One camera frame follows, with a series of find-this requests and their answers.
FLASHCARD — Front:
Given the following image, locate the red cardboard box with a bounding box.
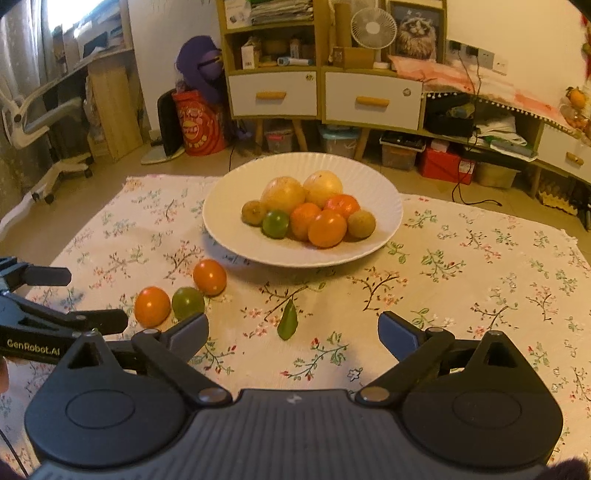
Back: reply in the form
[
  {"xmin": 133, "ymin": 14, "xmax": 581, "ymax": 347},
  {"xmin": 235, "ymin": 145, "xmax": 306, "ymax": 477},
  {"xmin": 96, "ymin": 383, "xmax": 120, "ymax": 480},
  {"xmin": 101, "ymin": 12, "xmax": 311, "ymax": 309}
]
[{"xmin": 419, "ymin": 148, "xmax": 476, "ymax": 185}]

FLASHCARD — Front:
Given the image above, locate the thin black cable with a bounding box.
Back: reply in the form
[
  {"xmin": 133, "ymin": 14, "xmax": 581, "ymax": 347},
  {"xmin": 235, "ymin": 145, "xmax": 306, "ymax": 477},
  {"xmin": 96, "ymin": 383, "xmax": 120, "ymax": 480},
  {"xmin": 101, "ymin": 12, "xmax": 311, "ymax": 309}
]
[{"xmin": 0, "ymin": 427, "xmax": 27, "ymax": 478}]

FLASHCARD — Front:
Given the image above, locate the green tangerine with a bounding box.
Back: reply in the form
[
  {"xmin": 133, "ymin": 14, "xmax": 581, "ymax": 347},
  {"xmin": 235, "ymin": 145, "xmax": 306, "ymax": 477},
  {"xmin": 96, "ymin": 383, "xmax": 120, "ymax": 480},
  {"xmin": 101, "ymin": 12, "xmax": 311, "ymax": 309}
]
[
  {"xmin": 171, "ymin": 287, "xmax": 206, "ymax": 321},
  {"xmin": 262, "ymin": 210, "xmax": 291, "ymax": 239}
]

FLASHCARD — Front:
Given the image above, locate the floral tablecloth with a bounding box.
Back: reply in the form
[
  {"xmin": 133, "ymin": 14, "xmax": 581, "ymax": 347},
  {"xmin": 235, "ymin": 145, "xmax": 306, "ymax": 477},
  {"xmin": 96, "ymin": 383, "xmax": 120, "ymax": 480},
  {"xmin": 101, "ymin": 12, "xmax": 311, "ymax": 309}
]
[{"xmin": 0, "ymin": 174, "xmax": 591, "ymax": 480}]

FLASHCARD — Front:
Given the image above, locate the small orange tangerine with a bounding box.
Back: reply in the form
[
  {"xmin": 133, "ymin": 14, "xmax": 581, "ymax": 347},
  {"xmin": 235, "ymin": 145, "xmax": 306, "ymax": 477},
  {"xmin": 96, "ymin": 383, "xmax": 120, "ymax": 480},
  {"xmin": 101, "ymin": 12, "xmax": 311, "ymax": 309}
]
[
  {"xmin": 323, "ymin": 194, "xmax": 361, "ymax": 220},
  {"xmin": 134, "ymin": 286, "xmax": 171, "ymax": 325},
  {"xmin": 290, "ymin": 202, "xmax": 323, "ymax": 241},
  {"xmin": 192, "ymin": 259, "xmax": 227, "ymax": 296}
]

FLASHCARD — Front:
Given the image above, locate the wooden cabinet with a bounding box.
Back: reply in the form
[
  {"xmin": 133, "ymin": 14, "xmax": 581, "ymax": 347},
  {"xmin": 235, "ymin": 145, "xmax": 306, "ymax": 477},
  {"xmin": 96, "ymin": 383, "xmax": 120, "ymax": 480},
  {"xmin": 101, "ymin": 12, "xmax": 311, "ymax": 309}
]
[{"xmin": 216, "ymin": 0, "xmax": 448, "ymax": 160}]

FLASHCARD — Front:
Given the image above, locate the white product box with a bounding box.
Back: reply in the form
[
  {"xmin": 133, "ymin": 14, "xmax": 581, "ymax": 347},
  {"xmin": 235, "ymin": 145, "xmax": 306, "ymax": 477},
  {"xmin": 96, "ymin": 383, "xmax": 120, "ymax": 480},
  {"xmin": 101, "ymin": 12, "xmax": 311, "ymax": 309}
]
[{"xmin": 226, "ymin": 0, "xmax": 252, "ymax": 26}]

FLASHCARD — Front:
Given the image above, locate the beige storage box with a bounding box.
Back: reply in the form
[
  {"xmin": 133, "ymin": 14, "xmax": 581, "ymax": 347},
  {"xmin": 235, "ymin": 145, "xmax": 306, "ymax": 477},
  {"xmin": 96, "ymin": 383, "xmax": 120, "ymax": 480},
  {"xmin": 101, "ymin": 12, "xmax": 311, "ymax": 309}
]
[{"xmin": 475, "ymin": 161, "xmax": 520, "ymax": 189}]

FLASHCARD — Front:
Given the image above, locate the small wooden rack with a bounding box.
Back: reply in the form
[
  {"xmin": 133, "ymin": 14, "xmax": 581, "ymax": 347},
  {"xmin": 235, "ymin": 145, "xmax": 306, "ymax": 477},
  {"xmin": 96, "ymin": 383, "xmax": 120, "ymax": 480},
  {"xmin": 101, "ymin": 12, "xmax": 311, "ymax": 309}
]
[{"xmin": 538, "ymin": 187, "xmax": 578, "ymax": 215}]

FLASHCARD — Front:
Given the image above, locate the pile of papers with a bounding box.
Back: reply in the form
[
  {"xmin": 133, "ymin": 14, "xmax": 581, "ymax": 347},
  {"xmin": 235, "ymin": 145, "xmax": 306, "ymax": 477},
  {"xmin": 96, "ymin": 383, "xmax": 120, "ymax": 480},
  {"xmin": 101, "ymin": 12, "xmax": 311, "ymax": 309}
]
[{"xmin": 475, "ymin": 113, "xmax": 539, "ymax": 160}]

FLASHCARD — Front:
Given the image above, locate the small cardboard box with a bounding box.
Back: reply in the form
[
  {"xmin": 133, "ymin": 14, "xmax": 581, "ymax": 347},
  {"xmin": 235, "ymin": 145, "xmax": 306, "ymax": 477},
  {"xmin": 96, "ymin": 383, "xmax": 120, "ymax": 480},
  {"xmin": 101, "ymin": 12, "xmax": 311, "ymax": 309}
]
[{"xmin": 342, "ymin": 46, "xmax": 376, "ymax": 70}]

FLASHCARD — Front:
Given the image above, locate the clear plastic storage bin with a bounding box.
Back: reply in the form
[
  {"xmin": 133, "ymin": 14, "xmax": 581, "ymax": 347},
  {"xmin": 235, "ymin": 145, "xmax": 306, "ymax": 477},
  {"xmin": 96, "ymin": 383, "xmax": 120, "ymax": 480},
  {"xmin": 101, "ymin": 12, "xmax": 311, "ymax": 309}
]
[
  {"xmin": 318, "ymin": 124, "xmax": 361, "ymax": 158},
  {"xmin": 379, "ymin": 131, "xmax": 426, "ymax": 171},
  {"xmin": 264, "ymin": 122, "xmax": 296, "ymax": 154}
]

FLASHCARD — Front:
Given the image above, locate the white media stand drawer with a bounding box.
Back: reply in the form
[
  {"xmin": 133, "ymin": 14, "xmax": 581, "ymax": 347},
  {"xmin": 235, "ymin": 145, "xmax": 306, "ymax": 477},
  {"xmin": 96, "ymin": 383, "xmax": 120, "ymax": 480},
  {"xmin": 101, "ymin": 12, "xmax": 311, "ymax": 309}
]
[{"xmin": 538, "ymin": 124, "xmax": 591, "ymax": 171}]

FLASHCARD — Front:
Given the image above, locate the yellow passion fruit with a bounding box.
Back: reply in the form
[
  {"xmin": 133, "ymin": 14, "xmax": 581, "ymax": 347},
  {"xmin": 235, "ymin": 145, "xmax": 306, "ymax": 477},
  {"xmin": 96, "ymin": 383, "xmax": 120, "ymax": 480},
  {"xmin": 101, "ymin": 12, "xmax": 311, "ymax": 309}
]
[
  {"xmin": 302, "ymin": 170, "xmax": 344, "ymax": 208},
  {"xmin": 260, "ymin": 176, "xmax": 306, "ymax": 215}
]

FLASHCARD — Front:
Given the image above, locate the white floor pad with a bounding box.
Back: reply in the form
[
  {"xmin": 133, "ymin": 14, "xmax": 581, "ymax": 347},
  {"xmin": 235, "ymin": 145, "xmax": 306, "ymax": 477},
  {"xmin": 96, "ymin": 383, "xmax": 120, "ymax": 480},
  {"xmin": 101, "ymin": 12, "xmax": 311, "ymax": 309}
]
[{"xmin": 141, "ymin": 148, "xmax": 183, "ymax": 164}]

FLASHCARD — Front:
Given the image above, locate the stack of papers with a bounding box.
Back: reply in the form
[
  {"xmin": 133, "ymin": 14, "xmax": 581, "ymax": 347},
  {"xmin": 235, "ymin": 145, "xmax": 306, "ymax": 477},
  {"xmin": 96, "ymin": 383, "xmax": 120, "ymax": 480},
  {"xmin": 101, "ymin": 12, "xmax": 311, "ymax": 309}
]
[{"xmin": 252, "ymin": 0, "xmax": 315, "ymax": 25}]

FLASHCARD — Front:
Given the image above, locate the red printed bag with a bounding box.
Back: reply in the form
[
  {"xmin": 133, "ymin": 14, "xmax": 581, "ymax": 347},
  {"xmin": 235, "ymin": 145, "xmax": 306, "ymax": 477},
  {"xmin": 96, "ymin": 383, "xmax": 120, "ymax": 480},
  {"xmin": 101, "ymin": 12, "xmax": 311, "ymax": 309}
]
[{"xmin": 172, "ymin": 90, "xmax": 228, "ymax": 155}]

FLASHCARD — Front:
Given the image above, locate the black power cable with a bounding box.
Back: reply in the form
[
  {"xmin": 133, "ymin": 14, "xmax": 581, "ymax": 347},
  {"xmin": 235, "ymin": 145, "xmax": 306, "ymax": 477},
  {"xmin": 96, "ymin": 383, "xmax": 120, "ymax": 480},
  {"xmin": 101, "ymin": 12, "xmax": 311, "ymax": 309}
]
[{"xmin": 450, "ymin": 46, "xmax": 504, "ymax": 206}]

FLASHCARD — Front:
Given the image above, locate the large orange tangerine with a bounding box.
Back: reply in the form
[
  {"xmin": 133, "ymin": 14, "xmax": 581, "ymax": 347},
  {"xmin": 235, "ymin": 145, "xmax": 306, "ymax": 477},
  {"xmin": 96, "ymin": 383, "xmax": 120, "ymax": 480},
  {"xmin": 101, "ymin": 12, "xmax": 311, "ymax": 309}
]
[{"xmin": 307, "ymin": 209, "xmax": 348, "ymax": 248}]

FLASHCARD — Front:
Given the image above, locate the white office chair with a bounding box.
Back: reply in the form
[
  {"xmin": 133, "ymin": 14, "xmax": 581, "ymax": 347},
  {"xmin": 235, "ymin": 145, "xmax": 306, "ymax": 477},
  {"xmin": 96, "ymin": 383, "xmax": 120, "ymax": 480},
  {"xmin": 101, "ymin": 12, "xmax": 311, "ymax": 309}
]
[{"xmin": 0, "ymin": 85, "xmax": 95, "ymax": 206}]

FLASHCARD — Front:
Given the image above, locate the white ribbed plate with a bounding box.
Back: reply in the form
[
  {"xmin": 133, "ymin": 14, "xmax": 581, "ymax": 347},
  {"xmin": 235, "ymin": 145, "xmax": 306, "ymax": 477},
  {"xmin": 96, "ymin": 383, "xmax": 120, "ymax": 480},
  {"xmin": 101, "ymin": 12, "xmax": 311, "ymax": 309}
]
[{"xmin": 202, "ymin": 153, "xmax": 404, "ymax": 267}]

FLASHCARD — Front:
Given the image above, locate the orange fruit ornament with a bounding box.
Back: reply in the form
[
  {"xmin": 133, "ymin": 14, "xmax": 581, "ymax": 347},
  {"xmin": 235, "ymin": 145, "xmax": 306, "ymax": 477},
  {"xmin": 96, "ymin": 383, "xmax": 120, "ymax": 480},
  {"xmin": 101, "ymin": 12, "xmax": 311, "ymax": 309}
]
[{"xmin": 558, "ymin": 87, "xmax": 591, "ymax": 132}]

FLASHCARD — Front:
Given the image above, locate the green leaf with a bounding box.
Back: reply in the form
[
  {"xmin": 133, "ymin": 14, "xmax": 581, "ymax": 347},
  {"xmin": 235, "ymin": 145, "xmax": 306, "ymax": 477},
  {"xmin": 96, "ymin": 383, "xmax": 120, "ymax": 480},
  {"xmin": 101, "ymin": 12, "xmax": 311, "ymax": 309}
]
[{"xmin": 277, "ymin": 300, "xmax": 298, "ymax": 341}]

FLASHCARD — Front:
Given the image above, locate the cardboard tube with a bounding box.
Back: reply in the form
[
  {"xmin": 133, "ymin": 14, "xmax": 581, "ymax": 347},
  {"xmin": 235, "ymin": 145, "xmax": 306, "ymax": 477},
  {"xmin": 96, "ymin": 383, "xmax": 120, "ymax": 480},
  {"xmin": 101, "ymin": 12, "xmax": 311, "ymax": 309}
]
[{"xmin": 333, "ymin": 2, "xmax": 365, "ymax": 49}]

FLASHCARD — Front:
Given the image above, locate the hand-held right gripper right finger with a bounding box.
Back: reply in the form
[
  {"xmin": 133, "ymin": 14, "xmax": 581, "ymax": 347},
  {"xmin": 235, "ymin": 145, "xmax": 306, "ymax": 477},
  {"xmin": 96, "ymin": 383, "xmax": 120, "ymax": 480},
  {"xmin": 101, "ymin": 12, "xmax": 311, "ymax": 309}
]
[{"xmin": 355, "ymin": 311, "xmax": 523, "ymax": 408}]

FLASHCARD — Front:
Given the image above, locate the white desk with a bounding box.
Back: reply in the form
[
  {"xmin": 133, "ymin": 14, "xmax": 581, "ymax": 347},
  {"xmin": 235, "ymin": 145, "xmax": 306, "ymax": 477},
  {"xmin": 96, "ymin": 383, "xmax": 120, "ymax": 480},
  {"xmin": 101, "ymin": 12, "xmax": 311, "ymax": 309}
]
[{"xmin": 28, "ymin": 44, "xmax": 134, "ymax": 97}]

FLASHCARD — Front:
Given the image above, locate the wooden board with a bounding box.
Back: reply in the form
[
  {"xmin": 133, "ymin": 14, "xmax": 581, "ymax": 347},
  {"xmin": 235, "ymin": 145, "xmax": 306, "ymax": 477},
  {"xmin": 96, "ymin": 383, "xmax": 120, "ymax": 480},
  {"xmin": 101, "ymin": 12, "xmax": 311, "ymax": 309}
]
[{"xmin": 88, "ymin": 65, "xmax": 144, "ymax": 161}]

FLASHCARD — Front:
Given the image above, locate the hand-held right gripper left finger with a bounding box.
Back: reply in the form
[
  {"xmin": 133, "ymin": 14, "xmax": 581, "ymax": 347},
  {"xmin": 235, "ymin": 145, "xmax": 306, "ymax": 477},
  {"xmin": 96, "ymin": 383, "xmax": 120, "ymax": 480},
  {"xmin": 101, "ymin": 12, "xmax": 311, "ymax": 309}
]
[{"xmin": 67, "ymin": 312, "xmax": 232, "ymax": 408}]

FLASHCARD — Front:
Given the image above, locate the black flat case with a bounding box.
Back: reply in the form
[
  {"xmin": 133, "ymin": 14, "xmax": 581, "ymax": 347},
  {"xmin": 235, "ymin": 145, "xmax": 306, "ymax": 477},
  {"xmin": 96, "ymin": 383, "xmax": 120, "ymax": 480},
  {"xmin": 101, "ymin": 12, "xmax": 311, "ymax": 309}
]
[{"xmin": 157, "ymin": 90, "xmax": 185, "ymax": 158}]

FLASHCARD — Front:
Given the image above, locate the brown round fruit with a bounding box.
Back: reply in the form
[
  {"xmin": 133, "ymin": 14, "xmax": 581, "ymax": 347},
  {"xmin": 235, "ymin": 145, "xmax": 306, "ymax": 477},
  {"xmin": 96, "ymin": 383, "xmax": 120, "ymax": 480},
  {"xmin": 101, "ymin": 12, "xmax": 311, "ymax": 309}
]
[
  {"xmin": 346, "ymin": 209, "xmax": 376, "ymax": 240},
  {"xmin": 241, "ymin": 200, "xmax": 269, "ymax": 227}
]

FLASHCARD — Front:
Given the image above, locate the pink lace table runner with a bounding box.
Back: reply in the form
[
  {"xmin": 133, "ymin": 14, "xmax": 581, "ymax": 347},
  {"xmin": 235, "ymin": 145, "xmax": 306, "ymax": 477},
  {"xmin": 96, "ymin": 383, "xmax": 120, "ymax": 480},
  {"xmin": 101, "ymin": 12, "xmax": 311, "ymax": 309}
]
[{"xmin": 388, "ymin": 55, "xmax": 583, "ymax": 134}]

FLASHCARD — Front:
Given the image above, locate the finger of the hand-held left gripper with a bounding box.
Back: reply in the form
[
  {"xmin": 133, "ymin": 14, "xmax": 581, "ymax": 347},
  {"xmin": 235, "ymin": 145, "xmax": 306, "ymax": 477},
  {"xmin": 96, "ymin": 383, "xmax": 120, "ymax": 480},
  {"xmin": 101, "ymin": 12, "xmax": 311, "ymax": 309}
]
[
  {"xmin": 0, "ymin": 257, "xmax": 73, "ymax": 296},
  {"xmin": 0, "ymin": 294, "xmax": 129, "ymax": 344}
]

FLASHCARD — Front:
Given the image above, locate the black electronics box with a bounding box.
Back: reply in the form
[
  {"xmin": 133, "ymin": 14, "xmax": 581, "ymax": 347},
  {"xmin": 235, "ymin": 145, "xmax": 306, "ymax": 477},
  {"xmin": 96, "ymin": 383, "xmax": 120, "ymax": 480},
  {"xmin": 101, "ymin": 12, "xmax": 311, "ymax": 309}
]
[{"xmin": 425, "ymin": 104, "xmax": 476, "ymax": 137}]

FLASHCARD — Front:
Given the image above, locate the white desk fan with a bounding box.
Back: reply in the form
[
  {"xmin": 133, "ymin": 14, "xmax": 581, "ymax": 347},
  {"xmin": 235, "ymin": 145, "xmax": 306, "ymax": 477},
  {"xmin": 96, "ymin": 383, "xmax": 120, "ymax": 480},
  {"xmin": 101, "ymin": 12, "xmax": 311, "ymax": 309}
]
[{"xmin": 351, "ymin": 7, "xmax": 399, "ymax": 63}]

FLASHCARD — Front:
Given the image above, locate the purple plush toy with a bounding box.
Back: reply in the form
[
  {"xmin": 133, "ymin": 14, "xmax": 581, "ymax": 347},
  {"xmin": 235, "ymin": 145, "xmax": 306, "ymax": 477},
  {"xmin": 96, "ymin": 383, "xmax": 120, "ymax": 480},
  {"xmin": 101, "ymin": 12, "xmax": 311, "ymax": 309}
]
[{"xmin": 175, "ymin": 37, "xmax": 227, "ymax": 104}]

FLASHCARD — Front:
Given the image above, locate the framed cat picture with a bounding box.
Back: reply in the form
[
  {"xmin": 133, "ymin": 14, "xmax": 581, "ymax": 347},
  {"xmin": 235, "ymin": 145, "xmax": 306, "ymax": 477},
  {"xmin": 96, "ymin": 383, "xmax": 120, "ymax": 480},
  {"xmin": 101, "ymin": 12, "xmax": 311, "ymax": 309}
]
[{"xmin": 387, "ymin": 0, "xmax": 448, "ymax": 63}]

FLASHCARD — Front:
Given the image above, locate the grey curtain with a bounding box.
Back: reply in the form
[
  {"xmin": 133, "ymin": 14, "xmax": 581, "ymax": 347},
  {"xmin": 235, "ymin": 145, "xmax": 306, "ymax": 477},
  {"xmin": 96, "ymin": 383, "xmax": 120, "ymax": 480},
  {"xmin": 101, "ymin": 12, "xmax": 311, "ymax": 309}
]
[{"xmin": 0, "ymin": 0, "xmax": 61, "ymax": 153}]

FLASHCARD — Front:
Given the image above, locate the white wall socket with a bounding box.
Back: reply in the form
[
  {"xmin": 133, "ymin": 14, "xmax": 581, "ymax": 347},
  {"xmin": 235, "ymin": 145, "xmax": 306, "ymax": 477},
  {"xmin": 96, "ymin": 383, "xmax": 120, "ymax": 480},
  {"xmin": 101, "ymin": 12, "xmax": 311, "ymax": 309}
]
[{"xmin": 445, "ymin": 39, "xmax": 495, "ymax": 65}]

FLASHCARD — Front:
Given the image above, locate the white drawer wooden handle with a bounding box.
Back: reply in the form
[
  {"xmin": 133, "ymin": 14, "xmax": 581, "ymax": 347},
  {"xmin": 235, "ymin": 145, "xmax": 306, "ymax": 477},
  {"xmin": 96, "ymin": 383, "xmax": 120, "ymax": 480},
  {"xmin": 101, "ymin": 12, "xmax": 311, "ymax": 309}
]
[
  {"xmin": 228, "ymin": 71, "xmax": 318, "ymax": 117},
  {"xmin": 324, "ymin": 71, "xmax": 423, "ymax": 131}
]

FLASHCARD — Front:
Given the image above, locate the small white carton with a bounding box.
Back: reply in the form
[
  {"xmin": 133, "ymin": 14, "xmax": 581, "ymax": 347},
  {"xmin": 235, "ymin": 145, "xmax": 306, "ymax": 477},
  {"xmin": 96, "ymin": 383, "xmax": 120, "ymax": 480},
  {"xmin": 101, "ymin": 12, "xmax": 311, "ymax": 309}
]
[{"xmin": 241, "ymin": 39, "xmax": 262, "ymax": 70}]

